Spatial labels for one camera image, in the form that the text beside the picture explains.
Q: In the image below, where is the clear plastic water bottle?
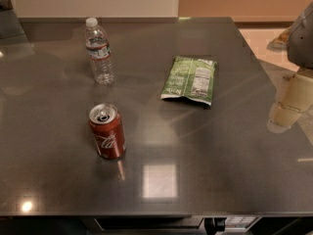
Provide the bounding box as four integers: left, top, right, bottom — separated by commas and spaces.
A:
85, 18, 114, 85

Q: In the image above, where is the red Coca-Cola can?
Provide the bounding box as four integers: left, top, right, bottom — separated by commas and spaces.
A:
88, 104, 126, 160

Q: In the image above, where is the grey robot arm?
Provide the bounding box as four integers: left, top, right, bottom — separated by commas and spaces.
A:
268, 2, 313, 133

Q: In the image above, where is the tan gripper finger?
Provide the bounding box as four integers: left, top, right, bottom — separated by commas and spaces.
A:
270, 68, 313, 127

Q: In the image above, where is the green jalapeno chip bag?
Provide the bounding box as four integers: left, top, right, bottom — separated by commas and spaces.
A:
160, 57, 218, 106

